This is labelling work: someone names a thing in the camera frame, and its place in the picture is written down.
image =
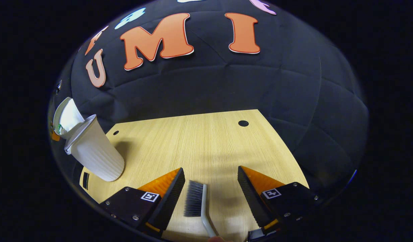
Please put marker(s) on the wooden desktop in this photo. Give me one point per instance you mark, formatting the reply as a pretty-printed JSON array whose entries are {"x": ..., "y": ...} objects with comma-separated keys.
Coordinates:
[{"x": 193, "y": 144}]

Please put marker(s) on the white ribbed garbage bin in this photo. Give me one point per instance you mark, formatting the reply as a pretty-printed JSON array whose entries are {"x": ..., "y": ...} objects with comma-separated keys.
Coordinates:
[{"x": 98, "y": 154}]

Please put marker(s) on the grey dustpan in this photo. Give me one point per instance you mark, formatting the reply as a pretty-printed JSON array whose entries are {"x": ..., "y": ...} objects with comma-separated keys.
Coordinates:
[{"x": 70, "y": 117}]

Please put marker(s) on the small grey broom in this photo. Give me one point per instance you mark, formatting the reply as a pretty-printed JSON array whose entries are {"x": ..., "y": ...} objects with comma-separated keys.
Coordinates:
[{"x": 203, "y": 208}]

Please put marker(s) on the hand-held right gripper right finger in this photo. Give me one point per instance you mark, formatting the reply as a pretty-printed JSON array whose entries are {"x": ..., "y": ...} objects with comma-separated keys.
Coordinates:
[{"x": 251, "y": 198}]

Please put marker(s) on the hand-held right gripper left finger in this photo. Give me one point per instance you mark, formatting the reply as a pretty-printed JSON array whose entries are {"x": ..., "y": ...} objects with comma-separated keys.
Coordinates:
[{"x": 169, "y": 201}]

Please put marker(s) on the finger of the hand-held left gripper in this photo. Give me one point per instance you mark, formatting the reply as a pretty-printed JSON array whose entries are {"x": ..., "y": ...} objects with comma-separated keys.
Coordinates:
[{"x": 55, "y": 136}]

